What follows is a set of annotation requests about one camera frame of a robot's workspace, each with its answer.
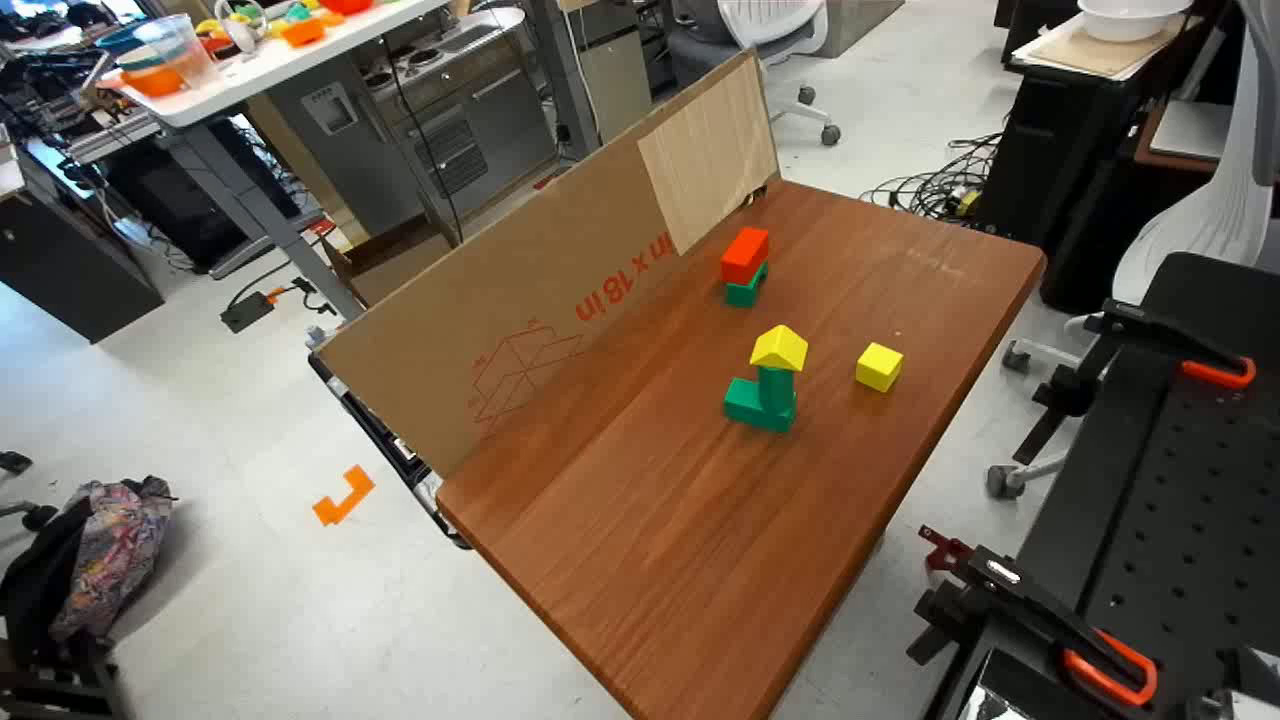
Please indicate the orange rectangular block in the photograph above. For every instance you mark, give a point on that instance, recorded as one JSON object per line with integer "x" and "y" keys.
{"x": 745, "y": 252}

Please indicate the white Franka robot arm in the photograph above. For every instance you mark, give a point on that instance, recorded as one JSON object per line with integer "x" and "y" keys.
{"x": 1221, "y": 201}

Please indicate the small green block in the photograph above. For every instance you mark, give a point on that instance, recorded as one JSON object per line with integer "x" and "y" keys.
{"x": 745, "y": 295}

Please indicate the green L-shaped block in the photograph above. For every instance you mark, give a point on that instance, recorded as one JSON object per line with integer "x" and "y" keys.
{"x": 763, "y": 406}

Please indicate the yellow cube block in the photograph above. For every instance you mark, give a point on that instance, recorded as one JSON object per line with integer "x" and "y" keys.
{"x": 879, "y": 364}

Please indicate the brown cardboard panel red print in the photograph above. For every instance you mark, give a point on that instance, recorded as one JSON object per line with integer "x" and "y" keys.
{"x": 505, "y": 333}

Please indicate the pale cardboard sheet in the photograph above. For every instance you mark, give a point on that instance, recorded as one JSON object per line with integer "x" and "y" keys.
{"x": 704, "y": 155}

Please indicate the open brown cardboard box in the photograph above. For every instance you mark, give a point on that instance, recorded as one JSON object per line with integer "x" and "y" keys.
{"x": 394, "y": 263}

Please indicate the grey toy kitchen cabinet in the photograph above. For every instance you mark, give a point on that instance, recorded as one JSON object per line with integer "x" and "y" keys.
{"x": 453, "y": 125}

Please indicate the light grey office chair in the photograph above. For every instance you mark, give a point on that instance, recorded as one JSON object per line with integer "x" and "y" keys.
{"x": 773, "y": 40}

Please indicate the black power brick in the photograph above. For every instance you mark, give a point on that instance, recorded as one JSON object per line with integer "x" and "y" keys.
{"x": 248, "y": 310}

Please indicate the white table with toys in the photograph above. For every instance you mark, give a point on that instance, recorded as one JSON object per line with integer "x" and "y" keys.
{"x": 267, "y": 75}

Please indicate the black side table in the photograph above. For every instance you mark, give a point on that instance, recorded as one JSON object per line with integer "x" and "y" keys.
{"x": 1080, "y": 147}

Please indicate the orange bowl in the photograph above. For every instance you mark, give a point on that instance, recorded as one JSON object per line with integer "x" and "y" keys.
{"x": 158, "y": 80}

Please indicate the patterned backpack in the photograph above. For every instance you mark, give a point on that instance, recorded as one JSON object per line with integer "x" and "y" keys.
{"x": 101, "y": 552}

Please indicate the black storage shelf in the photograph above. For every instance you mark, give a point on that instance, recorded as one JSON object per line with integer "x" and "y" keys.
{"x": 66, "y": 252}

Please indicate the white bowl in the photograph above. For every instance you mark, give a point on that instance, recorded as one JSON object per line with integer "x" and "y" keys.
{"x": 1130, "y": 16}

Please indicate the black caster frame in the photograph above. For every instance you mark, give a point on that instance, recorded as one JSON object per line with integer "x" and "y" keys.
{"x": 1053, "y": 401}

